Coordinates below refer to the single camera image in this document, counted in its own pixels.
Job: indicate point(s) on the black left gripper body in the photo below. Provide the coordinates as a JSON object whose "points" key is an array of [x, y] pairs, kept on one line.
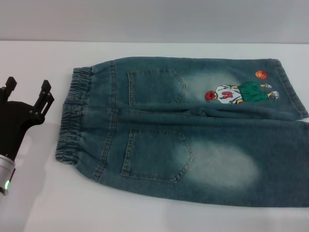
{"points": [[14, 120]]}

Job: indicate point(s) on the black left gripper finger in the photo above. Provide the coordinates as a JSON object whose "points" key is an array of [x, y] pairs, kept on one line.
{"points": [[11, 83], [44, 101]]}

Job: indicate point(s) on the blue denim shorts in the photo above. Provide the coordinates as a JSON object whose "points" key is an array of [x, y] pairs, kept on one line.
{"points": [[157, 135]]}

